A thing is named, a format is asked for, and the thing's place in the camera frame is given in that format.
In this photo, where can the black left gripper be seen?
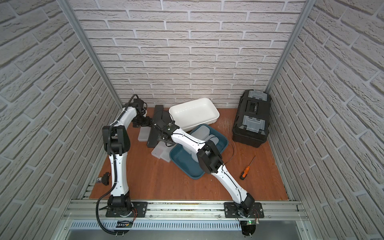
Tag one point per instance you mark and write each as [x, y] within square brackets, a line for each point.
[144, 121]

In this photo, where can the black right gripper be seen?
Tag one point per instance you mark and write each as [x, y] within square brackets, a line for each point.
[161, 136]

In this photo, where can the clear pencil case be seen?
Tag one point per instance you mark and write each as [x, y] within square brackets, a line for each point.
[165, 155]
[159, 150]
[144, 134]

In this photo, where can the clear pencil case rounded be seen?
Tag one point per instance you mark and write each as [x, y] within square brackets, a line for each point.
[214, 139]
[201, 133]

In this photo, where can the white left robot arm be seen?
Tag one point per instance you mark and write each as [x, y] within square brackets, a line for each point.
[117, 144]

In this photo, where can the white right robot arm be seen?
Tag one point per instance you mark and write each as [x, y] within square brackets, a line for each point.
[210, 161]

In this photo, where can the black pencil case near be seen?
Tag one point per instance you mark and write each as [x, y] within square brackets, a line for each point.
[153, 138]

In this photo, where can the black pencil case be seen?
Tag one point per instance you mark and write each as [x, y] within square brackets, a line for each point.
[158, 112]
[153, 138]

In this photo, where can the black pencil case far left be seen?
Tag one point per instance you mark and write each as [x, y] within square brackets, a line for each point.
[158, 112]

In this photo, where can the white plastic tray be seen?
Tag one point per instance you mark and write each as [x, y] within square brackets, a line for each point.
[190, 114]

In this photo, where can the small black clamp part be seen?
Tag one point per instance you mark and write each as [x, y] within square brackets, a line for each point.
[104, 179]

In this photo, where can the black plastic toolbox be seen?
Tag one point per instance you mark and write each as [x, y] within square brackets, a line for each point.
[251, 125]

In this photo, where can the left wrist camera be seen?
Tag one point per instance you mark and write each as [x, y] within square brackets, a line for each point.
[140, 105]

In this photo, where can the orange handled screwdriver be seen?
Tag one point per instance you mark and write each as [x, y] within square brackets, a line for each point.
[245, 172]

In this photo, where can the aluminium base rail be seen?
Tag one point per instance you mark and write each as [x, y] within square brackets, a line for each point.
[192, 210]

